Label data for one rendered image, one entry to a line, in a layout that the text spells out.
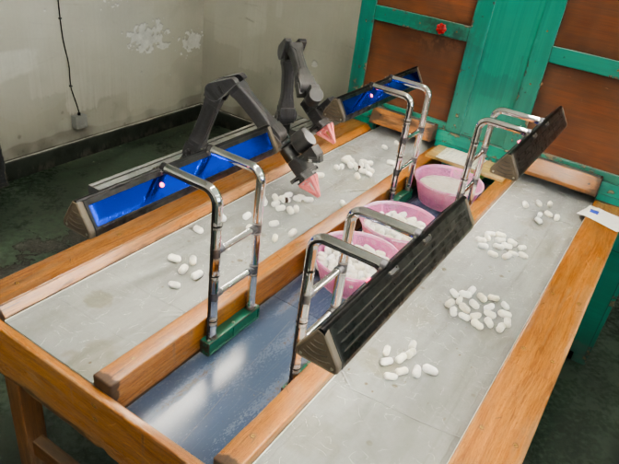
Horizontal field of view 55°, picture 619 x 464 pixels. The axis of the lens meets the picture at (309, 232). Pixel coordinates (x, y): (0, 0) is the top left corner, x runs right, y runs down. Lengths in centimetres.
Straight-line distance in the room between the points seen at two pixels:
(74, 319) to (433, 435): 85
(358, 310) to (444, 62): 175
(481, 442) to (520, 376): 25
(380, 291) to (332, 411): 36
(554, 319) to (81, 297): 122
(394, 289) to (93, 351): 70
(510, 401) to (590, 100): 137
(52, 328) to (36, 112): 243
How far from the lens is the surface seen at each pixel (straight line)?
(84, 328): 148
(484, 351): 156
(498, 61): 251
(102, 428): 137
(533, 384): 149
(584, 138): 250
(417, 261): 116
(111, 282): 162
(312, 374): 133
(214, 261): 132
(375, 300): 102
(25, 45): 368
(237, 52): 440
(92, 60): 395
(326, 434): 126
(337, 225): 188
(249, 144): 154
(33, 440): 193
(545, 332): 166
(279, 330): 157
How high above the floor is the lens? 169
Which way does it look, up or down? 31 degrees down
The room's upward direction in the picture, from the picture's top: 8 degrees clockwise
